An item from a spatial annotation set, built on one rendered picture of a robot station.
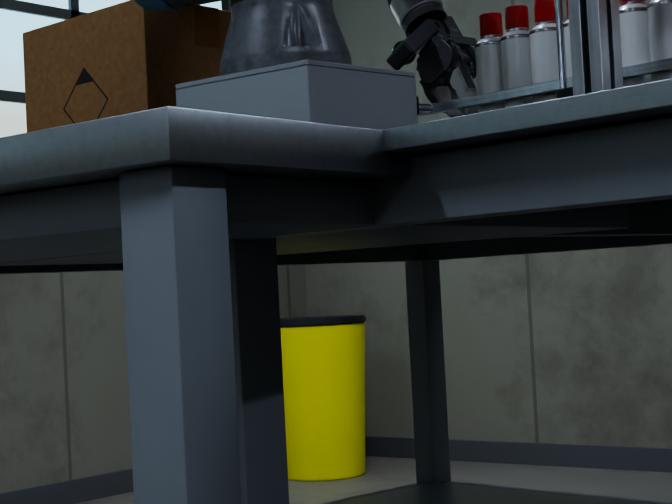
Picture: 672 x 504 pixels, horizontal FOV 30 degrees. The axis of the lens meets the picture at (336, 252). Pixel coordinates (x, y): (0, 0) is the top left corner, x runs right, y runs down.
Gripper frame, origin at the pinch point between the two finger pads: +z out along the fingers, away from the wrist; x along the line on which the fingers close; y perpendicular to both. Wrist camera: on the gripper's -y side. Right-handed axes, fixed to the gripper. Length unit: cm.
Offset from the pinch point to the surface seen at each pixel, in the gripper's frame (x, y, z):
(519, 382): 183, 232, -33
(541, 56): -16.8, -2.2, 2.0
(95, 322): 242, 102, -103
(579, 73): -27.5, -16.3, 15.3
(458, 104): -1.9, -3.6, -1.0
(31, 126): 44, -43, -29
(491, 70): -8.3, -1.5, -2.5
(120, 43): 19, -41, -26
